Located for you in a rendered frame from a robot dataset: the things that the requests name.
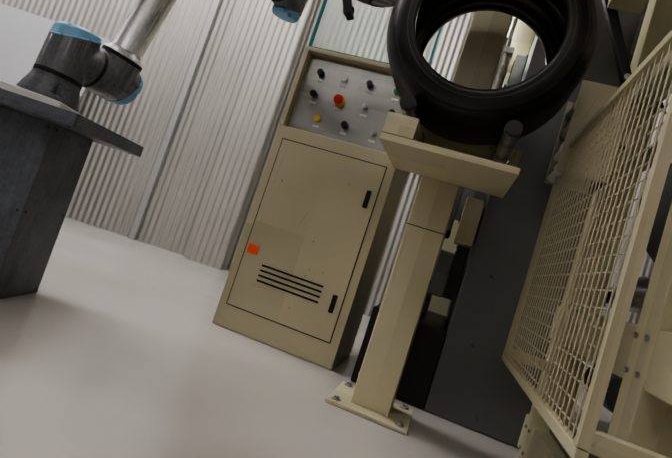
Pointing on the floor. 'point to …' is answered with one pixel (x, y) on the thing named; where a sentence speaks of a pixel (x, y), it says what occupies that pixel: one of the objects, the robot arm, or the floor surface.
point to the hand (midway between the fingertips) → (394, 4)
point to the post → (423, 236)
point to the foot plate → (399, 417)
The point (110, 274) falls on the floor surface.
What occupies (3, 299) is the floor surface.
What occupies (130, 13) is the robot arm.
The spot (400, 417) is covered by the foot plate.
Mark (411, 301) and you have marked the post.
